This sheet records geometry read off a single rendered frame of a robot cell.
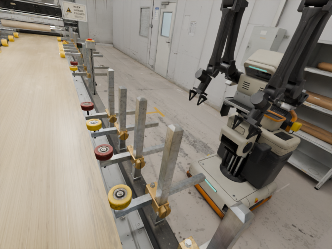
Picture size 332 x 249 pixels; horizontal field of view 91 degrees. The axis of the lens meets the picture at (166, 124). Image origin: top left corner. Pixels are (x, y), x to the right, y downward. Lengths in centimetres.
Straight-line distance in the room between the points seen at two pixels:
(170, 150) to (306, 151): 280
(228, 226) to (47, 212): 50
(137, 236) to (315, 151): 273
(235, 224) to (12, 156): 80
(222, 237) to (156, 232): 40
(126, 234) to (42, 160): 47
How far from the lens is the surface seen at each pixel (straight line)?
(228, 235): 42
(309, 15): 94
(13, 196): 73
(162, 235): 79
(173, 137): 47
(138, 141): 75
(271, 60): 118
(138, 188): 90
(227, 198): 159
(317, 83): 301
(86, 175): 71
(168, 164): 53
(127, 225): 89
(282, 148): 152
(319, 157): 314
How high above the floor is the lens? 141
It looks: 30 degrees down
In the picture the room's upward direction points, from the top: 10 degrees clockwise
